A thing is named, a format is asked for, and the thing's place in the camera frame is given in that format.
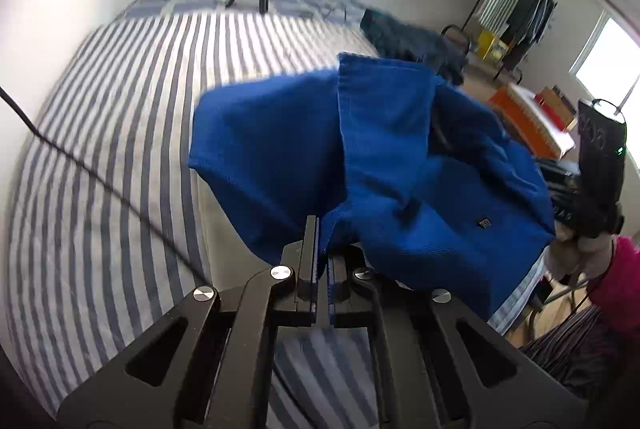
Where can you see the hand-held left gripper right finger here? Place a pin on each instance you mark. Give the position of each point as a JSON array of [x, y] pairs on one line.
[[331, 279]]

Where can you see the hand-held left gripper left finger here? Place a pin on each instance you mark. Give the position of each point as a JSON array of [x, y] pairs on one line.
[[311, 254]]

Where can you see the blue knit sweater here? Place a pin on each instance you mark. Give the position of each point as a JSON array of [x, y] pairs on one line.
[[280, 149]]

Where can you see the person's right forearm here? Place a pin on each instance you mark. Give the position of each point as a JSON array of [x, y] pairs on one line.
[[620, 284]]

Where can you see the dark hanging clothes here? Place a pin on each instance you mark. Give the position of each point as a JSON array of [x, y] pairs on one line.
[[532, 9]]

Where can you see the folded dark clothes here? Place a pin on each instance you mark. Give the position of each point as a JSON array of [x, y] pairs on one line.
[[400, 36]]

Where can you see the person's right hand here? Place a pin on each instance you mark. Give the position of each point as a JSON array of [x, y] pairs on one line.
[[587, 254]]

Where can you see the tan cardboard box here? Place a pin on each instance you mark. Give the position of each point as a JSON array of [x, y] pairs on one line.
[[557, 101]]

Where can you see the red flat box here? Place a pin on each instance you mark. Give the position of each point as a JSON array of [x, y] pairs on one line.
[[545, 106]]

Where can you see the window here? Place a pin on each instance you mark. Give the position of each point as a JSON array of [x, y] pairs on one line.
[[610, 59]]

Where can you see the bench with orange cover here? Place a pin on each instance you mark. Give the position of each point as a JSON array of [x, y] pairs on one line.
[[510, 109]]

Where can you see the yellow crate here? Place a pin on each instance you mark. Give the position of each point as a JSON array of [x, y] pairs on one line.
[[490, 44]]

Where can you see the person's striped dark pants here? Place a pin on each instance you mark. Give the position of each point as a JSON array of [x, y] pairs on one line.
[[585, 349]]

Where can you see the blue white striped blanket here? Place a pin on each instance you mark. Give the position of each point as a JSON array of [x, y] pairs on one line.
[[125, 109]]

